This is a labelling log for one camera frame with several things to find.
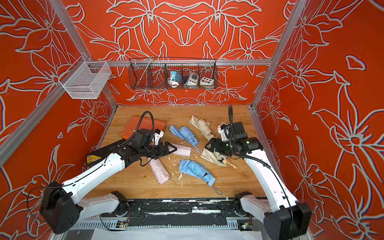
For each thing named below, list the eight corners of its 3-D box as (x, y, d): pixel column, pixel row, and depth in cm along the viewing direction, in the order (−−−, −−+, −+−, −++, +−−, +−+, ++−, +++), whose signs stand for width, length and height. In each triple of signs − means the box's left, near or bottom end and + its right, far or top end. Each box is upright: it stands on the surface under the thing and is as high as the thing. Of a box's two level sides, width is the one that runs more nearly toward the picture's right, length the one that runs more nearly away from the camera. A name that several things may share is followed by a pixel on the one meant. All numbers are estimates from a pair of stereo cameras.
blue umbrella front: (177, 168, 88) (176, 165, 84) (184, 158, 93) (184, 154, 89) (220, 195, 79) (221, 192, 75) (225, 181, 83) (227, 179, 79)
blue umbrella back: (200, 154, 94) (200, 151, 91) (178, 133, 105) (177, 129, 102) (207, 148, 97) (207, 145, 94) (184, 128, 107) (184, 124, 104)
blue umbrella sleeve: (168, 131, 105) (168, 127, 102) (172, 128, 107) (171, 124, 104) (182, 140, 100) (182, 137, 97) (185, 137, 102) (185, 133, 98)
